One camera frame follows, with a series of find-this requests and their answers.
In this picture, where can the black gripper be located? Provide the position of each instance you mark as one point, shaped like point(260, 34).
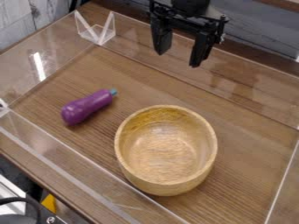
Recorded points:
point(189, 15)

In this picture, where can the purple toy eggplant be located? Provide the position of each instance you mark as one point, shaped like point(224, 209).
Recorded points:
point(77, 110)

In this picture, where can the brown wooden bowl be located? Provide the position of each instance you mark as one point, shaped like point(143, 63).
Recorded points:
point(165, 147)

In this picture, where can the clear acrylic tray walls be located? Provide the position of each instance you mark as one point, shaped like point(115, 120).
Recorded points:
point(248, 101)

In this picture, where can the yellow black machine base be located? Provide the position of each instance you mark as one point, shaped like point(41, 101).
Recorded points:
point(32, 211)

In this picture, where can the clear acrylic corner bracket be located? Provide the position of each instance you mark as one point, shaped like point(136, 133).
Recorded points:
point(95, 33)

